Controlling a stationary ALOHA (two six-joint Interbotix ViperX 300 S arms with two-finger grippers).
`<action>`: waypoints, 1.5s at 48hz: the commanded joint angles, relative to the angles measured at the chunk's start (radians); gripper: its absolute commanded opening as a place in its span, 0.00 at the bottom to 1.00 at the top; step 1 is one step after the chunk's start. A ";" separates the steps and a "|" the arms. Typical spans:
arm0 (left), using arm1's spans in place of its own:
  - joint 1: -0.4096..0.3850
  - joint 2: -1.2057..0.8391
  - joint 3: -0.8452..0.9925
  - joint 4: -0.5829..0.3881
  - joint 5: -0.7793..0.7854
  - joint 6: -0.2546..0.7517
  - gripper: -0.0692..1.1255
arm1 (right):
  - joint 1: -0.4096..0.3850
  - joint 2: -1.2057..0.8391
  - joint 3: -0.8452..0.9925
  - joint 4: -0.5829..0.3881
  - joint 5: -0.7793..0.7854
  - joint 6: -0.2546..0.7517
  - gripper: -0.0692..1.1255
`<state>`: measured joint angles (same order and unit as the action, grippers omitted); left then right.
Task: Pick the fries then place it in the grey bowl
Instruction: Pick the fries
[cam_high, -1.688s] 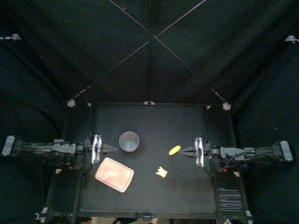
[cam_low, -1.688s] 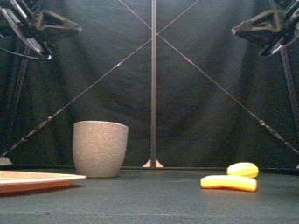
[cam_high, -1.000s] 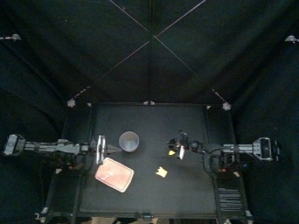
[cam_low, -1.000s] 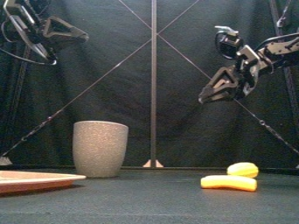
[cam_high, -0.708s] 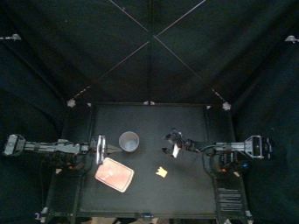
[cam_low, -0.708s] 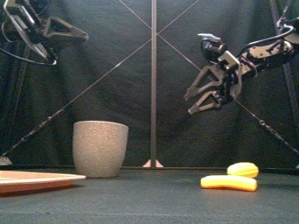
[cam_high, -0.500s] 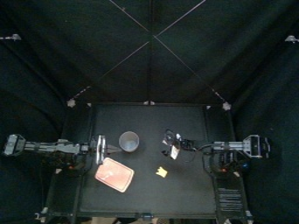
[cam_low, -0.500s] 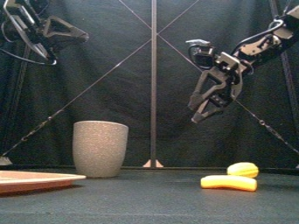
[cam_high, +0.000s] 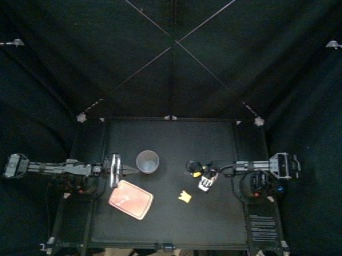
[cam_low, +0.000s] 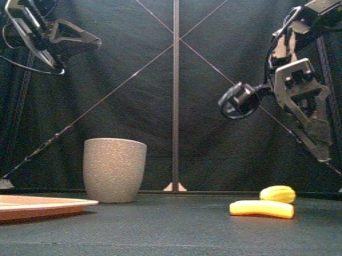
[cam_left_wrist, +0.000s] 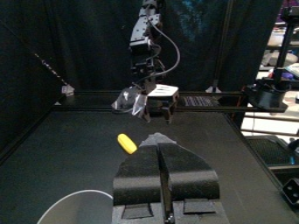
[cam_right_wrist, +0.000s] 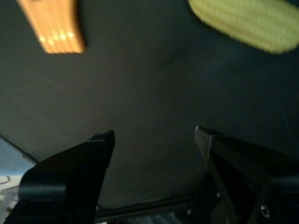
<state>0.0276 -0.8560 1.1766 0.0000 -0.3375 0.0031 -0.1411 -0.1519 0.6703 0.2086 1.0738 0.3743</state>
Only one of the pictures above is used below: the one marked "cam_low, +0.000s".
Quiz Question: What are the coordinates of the yellow toy fry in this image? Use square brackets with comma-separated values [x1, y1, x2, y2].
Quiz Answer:
[228, 199, 295, 220]

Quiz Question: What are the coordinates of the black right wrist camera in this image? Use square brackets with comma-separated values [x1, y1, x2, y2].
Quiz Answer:
[216, 81, 272, 121]

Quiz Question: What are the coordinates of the pink flat tray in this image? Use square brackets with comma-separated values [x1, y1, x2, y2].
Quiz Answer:
[0, 194, 100, 222]

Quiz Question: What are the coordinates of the black backdrop cloth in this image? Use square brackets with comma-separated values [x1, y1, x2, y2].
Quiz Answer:
[0, 0, 342, 196]

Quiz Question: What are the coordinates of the grey speckled cup bowl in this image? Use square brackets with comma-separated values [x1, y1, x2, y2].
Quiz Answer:
[81, 137, 148, 204]

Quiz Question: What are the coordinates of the vertical metal frame post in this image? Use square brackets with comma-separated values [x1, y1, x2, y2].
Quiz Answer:
[161, 0, 188, 193]

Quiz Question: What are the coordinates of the thin black left-arm cable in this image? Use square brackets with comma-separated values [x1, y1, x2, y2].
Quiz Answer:
[0, 22, 66, 76]

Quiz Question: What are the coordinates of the thin diagonal brace rod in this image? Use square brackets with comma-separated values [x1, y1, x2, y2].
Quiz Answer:
[132, 0, 342, 176]
[0, 0, 231, 190]

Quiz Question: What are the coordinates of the yellow-green ridged toy fruit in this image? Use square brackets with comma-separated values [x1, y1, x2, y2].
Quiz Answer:
[259, 185, 297, 204]

